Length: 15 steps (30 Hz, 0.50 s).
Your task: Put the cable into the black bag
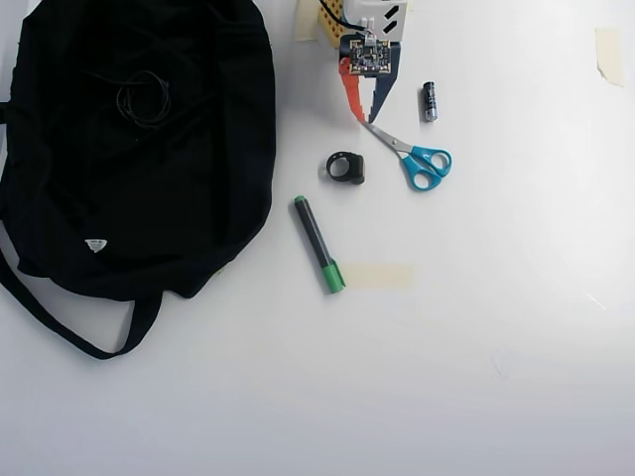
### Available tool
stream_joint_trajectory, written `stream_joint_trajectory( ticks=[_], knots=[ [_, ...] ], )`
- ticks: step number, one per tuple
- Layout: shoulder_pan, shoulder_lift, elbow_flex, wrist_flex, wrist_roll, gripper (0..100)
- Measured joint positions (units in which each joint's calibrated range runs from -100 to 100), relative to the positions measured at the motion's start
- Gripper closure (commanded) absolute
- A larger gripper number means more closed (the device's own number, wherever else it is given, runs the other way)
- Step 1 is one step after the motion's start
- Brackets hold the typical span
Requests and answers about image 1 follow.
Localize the navy gripper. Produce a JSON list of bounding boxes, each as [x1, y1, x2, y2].
[[337, 41, 405, 123]]

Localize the black fabric bag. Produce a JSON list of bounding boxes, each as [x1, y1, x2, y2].
[[0, 0, 278, 362]]

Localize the black cylindrical battery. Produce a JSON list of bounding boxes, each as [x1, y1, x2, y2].
[[421, 80, 440, 124]]

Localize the yellow perforated block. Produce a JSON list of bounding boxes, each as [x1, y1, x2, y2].
[[317, 0, 356, 51]]

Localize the narrow beige masking tape strip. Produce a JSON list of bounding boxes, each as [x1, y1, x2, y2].
[[296, 0, 321, 43]]

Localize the black marker with green cap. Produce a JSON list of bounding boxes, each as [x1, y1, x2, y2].
[[293, 194, 347, 297]]

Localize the wide beige masking tape strip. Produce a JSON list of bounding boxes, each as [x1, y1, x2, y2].
[[339, 264, 415, 292]]

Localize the torn beige masking tape piece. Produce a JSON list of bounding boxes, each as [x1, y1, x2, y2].
[[593, 27, 625, 88]]

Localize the black camera circuit board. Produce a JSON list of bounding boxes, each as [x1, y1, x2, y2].
[[346, 37, 397, 79]]

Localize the black ring-shaped strap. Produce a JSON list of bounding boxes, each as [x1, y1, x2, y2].
[[325, 151, 367, 187]]

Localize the scissors with blue handles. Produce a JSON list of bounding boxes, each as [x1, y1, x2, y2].
[[360, 120, 453, 193]]

